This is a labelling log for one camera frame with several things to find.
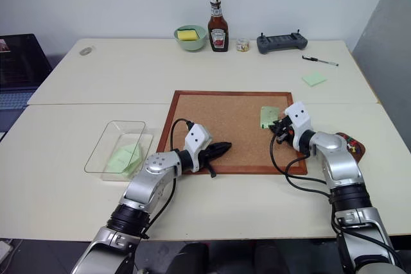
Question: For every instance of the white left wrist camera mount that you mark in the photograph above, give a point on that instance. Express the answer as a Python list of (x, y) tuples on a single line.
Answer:
[(197, 137)]

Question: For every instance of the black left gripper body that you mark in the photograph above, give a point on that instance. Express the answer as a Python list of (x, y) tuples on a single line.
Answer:
[(205, 155)]

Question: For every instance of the clear tape roll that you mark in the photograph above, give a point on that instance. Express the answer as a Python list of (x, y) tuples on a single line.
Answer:
[(85, 51)]

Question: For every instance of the green paper notes stack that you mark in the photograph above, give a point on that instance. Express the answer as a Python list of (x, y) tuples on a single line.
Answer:
[(123, 160)]

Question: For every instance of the dark rounded shape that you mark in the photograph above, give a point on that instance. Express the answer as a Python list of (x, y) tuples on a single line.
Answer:
[(194, 259)]

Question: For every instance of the black pen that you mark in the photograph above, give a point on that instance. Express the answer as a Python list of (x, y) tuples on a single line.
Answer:
[(319, 60)]

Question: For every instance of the grey handheld controller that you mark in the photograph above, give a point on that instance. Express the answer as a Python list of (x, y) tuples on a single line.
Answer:
[(281, 43)]

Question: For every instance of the small clear pushpin jar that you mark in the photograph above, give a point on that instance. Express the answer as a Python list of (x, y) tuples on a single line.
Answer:
[(242, 45)]

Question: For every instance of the white floor object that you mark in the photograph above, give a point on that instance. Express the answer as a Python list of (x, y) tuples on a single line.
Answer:
[(4, 250)]

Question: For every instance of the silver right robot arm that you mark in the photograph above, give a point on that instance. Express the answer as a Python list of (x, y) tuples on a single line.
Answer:
[(340, 165)]

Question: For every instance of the dark laptop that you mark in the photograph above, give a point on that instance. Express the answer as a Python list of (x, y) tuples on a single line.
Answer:
[(19, 68)]

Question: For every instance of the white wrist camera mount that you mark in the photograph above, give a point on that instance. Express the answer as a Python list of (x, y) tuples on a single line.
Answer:
[(197, 137), (300, 116)]

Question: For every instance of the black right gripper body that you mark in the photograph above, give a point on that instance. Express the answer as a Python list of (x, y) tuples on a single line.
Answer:
[(285, 131)]

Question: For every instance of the ketchup bottle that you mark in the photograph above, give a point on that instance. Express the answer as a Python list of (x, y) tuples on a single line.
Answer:
[(218, 30)]

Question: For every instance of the green sticky note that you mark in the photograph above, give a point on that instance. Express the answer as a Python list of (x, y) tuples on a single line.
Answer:
[(267, 116)]

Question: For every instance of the grey partition panel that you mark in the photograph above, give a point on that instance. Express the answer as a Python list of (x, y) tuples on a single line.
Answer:
[(385, 62)]

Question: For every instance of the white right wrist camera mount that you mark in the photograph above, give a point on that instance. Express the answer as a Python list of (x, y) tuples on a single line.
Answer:
[(300, 116)]

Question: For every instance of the green sticky note pad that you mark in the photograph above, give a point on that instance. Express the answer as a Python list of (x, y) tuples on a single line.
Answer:
[(314, 79)]

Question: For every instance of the clear plastic box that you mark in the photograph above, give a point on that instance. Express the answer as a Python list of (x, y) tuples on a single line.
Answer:
[(106, 158)]

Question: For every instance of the green bowl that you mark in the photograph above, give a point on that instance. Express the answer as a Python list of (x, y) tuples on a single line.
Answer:
[(191, 45)]

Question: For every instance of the yellow sponge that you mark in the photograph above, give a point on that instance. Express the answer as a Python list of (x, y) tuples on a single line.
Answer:
[(187, 35)]

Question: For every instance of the wood framed cork board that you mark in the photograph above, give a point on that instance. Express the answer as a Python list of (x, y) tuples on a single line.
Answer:
[(224, 120)]

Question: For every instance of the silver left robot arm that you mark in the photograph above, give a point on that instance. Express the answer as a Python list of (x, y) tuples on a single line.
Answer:
[(151, 177)]

